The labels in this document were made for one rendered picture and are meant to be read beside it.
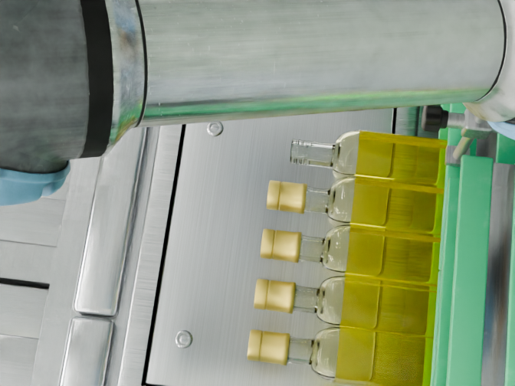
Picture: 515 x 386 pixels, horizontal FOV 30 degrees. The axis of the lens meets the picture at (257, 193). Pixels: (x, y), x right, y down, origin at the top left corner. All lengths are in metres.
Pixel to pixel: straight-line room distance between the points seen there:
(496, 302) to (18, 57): 0.60
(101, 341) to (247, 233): 0.23
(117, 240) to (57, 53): 0.76
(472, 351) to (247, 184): 0.43
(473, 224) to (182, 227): 0.41
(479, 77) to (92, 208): 0.73
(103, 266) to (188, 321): 0.13
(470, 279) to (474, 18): 0.40
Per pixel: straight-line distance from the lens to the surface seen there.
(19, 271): 1.29
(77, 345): 1.23
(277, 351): 1.06
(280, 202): 1.10
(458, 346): 0.96
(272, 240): 1.08
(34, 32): 0.51
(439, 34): 0.61
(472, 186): 1.00
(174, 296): 1.22
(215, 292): 1.22
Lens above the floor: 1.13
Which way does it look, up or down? 2 degrees up
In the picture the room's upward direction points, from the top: 83 degrees counter-clockwise
